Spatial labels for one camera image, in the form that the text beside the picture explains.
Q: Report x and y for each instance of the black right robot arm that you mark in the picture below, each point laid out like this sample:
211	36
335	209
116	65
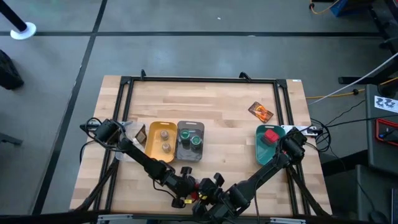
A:
264	174

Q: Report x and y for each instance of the blue box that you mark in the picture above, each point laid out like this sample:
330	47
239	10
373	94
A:
342	7

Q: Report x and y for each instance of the red framed box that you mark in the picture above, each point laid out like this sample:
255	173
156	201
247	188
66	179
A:
377	130

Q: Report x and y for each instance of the dark grey cabinet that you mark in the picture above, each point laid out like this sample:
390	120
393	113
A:
373	193

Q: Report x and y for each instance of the dark grey floor bracket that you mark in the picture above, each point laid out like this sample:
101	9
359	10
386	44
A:
9	138

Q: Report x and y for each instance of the black pole with white base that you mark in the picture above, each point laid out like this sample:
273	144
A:
23	31

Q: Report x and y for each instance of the black cabinet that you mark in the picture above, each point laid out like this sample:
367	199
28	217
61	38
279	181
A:
373	152

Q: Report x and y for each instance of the yellow plastic tray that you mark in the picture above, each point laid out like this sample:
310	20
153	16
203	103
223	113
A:
155	149

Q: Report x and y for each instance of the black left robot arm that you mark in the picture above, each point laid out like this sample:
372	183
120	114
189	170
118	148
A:
140	157

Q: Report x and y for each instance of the silver metal bracket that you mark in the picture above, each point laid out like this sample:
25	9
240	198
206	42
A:
115	217
287	221

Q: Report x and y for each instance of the green-lid spice jar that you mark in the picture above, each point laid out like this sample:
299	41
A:
185	134
196	140

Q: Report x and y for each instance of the white power strip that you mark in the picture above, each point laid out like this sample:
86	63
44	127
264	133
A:
290	127

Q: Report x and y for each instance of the black aluminium table frame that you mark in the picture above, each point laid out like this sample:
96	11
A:
199	79

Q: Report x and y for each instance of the teal plastic tray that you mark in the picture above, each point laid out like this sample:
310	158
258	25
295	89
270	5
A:
264	155

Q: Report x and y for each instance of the black bag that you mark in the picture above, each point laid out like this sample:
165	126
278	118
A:
9	71

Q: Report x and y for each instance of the brown wooden piece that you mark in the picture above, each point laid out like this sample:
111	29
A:
141	137

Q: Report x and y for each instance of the clear plastic tray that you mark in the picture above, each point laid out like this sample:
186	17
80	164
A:
124	155

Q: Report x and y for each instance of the orange spice packet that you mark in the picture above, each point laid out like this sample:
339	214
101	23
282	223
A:
260	112

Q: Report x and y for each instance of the black stand legs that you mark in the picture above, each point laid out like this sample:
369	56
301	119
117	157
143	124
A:
382	18

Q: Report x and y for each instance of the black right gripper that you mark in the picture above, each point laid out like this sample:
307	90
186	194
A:
213	197

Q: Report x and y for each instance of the grey plastic tray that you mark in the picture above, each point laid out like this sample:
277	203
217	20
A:
188	154

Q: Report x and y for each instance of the white printed sticker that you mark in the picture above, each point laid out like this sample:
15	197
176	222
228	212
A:
385	104

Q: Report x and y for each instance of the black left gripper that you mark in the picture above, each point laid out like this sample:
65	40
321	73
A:
182	186

